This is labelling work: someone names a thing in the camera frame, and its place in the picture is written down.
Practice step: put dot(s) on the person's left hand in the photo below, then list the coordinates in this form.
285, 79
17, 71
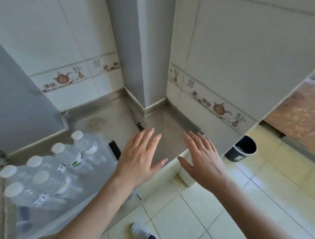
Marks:
135, 162

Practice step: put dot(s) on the person's right hand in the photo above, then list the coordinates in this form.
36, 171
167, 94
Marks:
206, 165

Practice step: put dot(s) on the clear plastic storage bin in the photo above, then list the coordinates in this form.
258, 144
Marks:
103, 157

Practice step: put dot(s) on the pile of water bottles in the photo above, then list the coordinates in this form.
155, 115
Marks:
49, 172

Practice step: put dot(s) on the person's right forearm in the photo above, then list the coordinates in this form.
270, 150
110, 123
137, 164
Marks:
248, 211

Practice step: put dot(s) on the person's white sneaker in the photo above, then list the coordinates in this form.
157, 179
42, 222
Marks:
140, 231

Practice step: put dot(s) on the black round bin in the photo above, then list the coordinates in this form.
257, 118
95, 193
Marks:
242, 149

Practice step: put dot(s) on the pink cabinet with steel top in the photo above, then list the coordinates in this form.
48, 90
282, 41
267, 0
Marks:
292, 115

